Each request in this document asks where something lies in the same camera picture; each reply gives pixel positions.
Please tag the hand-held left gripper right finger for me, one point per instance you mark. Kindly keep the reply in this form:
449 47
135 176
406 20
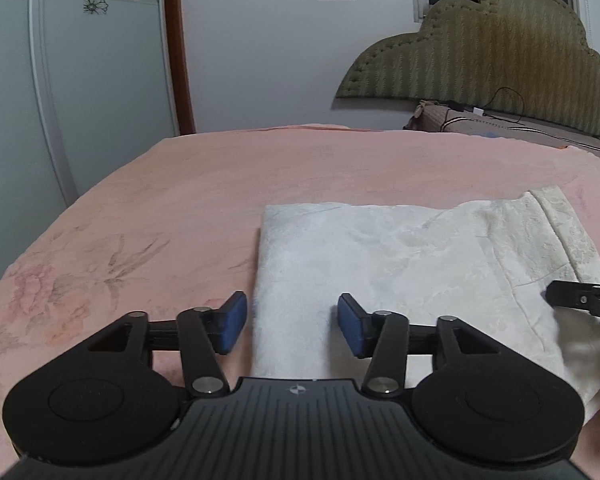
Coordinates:
351 326

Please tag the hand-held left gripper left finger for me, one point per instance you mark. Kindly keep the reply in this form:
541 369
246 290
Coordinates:
232 321

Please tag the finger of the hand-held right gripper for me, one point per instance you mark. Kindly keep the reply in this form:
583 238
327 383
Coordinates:
575 296

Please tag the white pants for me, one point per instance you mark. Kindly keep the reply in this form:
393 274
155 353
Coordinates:
380 260

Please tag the pink floral blanket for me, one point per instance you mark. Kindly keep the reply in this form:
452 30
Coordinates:
180 185

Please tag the brown striped pillow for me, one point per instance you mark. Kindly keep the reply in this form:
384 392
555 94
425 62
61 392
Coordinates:
530 130

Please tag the olive padded headboard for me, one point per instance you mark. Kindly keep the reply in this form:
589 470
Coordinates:
480 50

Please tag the white wardrobe with flower stickers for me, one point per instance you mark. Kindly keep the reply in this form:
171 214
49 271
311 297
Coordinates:
95 85

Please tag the brown wooden trim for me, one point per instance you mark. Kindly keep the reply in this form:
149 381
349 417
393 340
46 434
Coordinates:
180 50

